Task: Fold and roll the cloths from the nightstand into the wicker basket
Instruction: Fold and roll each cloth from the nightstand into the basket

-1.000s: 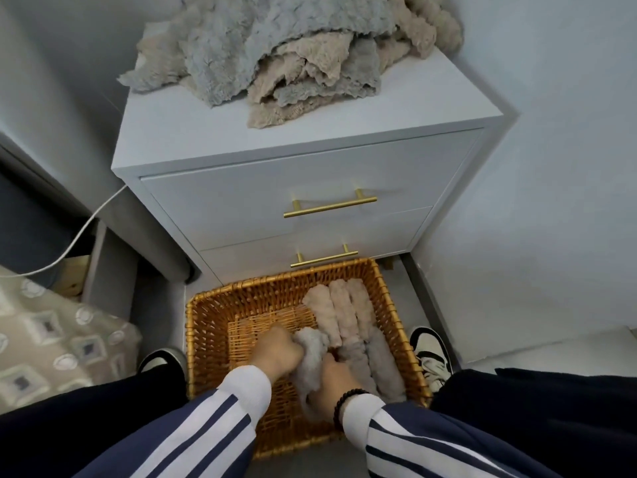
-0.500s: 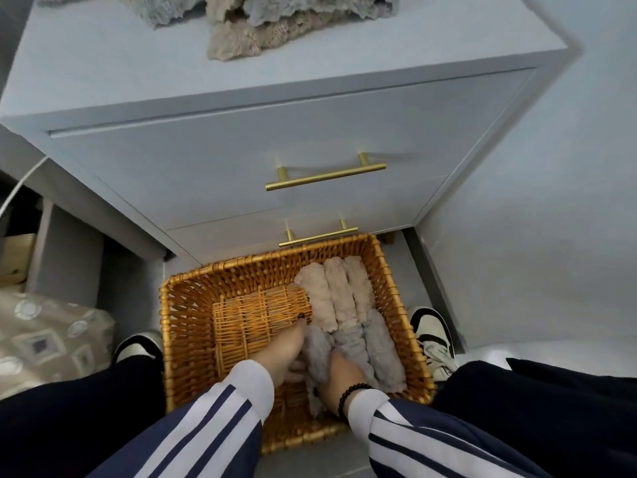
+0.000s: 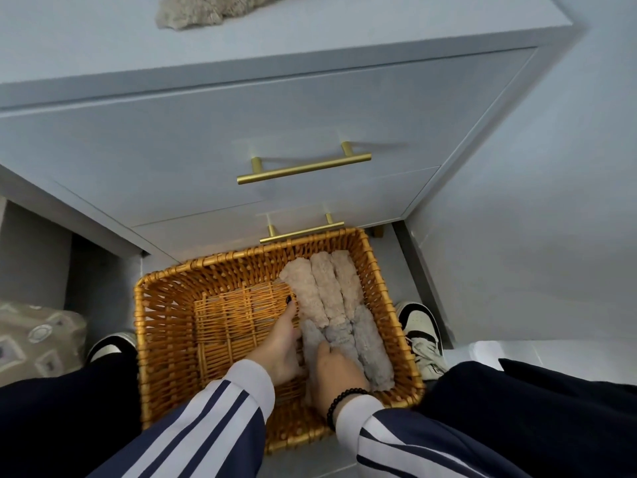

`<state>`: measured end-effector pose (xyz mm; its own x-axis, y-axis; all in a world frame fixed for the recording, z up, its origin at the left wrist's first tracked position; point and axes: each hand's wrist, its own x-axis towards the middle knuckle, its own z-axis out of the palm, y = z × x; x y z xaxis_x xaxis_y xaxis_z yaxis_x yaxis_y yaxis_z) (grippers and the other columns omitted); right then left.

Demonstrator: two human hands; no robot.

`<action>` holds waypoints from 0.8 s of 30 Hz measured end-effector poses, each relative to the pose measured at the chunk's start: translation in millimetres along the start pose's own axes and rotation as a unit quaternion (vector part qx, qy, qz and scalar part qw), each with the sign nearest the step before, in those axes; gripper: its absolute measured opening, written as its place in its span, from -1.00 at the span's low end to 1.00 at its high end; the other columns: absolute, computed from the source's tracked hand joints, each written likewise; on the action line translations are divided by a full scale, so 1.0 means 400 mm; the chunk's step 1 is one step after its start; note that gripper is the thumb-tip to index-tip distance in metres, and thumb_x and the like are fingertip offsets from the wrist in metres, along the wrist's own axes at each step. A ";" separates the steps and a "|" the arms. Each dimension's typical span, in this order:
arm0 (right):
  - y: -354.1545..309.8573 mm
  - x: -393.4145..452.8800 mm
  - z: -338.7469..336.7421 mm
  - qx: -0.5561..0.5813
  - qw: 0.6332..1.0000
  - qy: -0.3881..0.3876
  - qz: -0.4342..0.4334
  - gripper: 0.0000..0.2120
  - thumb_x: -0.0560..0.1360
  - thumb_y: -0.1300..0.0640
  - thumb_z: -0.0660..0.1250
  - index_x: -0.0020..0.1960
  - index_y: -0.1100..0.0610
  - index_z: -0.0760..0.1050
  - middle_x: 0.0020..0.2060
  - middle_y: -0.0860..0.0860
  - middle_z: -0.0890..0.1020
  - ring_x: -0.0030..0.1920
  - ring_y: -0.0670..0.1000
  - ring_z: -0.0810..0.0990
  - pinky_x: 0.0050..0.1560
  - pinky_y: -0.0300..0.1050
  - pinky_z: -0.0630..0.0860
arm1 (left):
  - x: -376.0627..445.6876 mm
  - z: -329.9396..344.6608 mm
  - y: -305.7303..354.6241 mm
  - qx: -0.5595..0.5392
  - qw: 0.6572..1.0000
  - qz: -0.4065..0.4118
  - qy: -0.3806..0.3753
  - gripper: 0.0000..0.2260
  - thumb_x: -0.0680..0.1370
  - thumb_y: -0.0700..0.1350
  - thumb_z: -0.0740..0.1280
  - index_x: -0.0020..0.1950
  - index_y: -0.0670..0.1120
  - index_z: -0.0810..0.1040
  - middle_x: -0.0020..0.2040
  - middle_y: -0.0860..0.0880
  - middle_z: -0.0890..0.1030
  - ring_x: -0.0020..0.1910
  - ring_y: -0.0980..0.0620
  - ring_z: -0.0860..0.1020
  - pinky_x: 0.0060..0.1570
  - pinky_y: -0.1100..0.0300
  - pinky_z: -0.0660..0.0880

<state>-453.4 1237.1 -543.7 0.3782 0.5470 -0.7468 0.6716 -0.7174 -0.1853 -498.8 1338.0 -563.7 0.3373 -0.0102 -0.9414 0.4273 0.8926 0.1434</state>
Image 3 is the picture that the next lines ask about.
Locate black bead bracelet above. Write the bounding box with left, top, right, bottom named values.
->
left=326, top=387, right=372, bottom=432

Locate single grey towel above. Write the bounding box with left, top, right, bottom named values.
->
left=323, top=321, right=367, bottom=374
left=352, top=305, right=395, bottom=392
left=298, top=318, right=329, bottom=409

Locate single beige towel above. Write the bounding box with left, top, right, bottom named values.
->
left=330, top=249, right=366, bottom=322
left=309, top=251, right=349, bottom=327
left=278, top=257, right=330, bottom=330

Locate person's right hand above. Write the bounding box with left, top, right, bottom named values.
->
left=311, top=341, right=372, bottom=419

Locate short gold drawer handle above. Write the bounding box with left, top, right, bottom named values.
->
left=258, top=212, right=346, bottom=244

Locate orange wicker basket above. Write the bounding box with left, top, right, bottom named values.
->
left=133, top=227, right=427, bottom=455

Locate person's right forearm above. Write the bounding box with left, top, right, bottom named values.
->
left=334, top=394, right=531, bottom=478

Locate patterned beige bedspread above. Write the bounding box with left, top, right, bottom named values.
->
left=0, top=301, right=90, bottom=389

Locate person's left shoe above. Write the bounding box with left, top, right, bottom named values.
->
left=84, top=331, right=138, bottom=365

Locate person's right shoe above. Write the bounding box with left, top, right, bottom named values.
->
left=394, top=301, right=449, bottom=382

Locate person's left hand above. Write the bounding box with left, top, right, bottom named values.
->
left=246, top=295, right=303, bottom=388

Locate person's shoe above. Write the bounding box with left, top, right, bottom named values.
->
left=394, top=301, right=449, bottom=382
left=84, top=331, right=138, bottom=365

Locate long gold drawer handle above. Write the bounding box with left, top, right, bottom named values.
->
left=236, top=141, right=373, bottom=186

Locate pile of beige grey towels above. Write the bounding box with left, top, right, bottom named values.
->
left=155, top=0, right=299, bottom=31

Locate person's left forearm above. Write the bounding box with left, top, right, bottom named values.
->
left=87, top=358, right=276, bottom=478

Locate white nightstand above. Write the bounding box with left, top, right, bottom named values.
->
left=0, top=0, right=583, bottom=264

